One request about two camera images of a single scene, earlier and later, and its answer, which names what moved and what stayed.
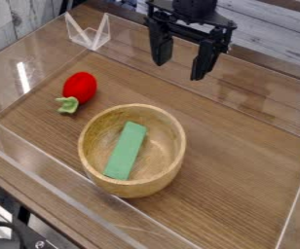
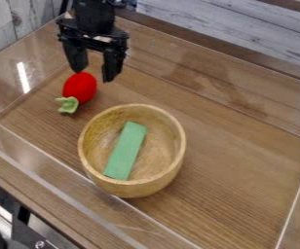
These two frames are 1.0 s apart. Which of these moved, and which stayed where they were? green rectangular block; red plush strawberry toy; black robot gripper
Moved: black robot gripper
Stayed: red plush strawberry toy; green rectangular block
